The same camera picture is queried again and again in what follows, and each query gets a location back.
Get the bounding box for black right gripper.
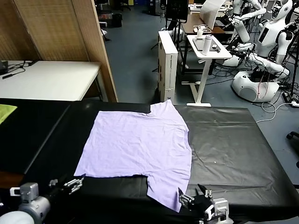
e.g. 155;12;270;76
178;183;215;219

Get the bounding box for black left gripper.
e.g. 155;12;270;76
44;173;86;199

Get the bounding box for purple t-shirt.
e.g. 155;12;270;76
73;98;192;213

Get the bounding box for glossy black table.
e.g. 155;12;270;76
0;98;71;175

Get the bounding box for yellow-green cloth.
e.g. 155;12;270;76
0;104;18;125

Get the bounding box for white table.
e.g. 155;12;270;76
0;60;108;102

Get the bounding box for black chair wheel base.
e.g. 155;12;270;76
286;131;299;168

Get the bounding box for black bar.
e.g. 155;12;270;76
1;72;19;80

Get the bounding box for tall white cardboard box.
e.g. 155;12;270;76
157;30;178;105

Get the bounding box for power strip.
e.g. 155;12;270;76
282;91;299;106

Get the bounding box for white standing side desk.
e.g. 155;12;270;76
181;34;233;107

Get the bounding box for white drink bottle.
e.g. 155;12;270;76
202;34;214;56

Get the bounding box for grey tablet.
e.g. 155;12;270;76
192;38;222;51

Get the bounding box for small white floor object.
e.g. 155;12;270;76
100;28;110;42

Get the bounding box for wooden partition screen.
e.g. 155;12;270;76
0;0;119;103

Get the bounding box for small white desk device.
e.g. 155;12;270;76
193;24;212;38

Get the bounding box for black trash bin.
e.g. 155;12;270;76
113;13;123;28

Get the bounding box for brown desk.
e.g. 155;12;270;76
181;14;235;75

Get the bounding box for white humanoid robot black shoulders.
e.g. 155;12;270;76
231;0;299;103

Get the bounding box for white curved panel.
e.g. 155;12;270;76
199;0;227;30

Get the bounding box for black screen on tripod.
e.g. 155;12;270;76
150;0;189;72

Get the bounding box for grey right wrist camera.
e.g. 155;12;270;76
205;197;230;221

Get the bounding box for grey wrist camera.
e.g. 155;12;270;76
205;197;230;221
9;182;39;203

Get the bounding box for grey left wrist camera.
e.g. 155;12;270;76
9;182;39;203

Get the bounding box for white floor cable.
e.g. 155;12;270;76
256;100;295;123

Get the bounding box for black cable with adapter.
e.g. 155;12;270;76
7;59;37;72

